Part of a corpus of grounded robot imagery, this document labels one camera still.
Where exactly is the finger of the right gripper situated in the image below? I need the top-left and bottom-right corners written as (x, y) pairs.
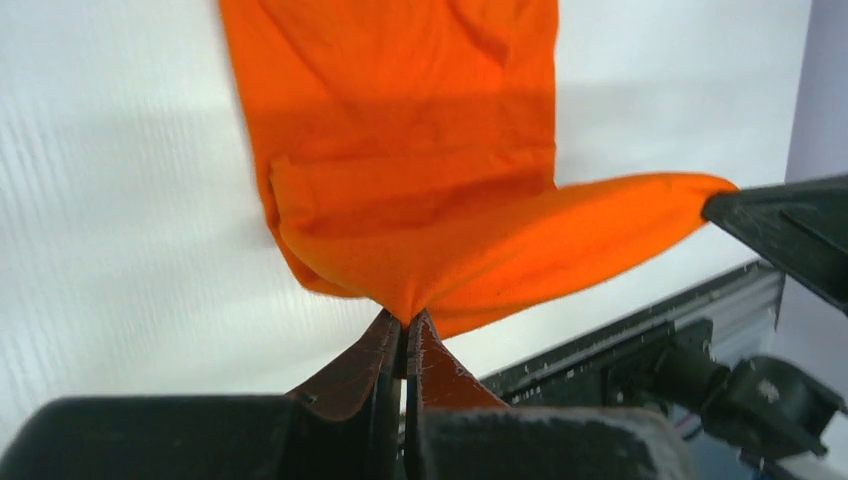
top-left (702, 174), bottom-right (847, 314)

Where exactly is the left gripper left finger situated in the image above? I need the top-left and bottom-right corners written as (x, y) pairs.
top-left (1, 312), bottom-right (402, 479)

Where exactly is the aluminium table frame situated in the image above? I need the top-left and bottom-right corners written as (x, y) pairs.
top-left (482, 261), bottom-right (784, 378)

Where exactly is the orange t shirt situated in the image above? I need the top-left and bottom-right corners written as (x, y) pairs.
top-left (219, 1), bottom-right (734, 338)

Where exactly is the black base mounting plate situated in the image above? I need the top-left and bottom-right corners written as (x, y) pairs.
top-left (481, 317), bottom-right (713, 407)

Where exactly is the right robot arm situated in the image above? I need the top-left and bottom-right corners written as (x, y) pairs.
top-left (635, 175), bottom-right (847, 460)

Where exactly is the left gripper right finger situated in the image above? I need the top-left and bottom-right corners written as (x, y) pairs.
top-left (404, 311), bottom-right (698, 479)

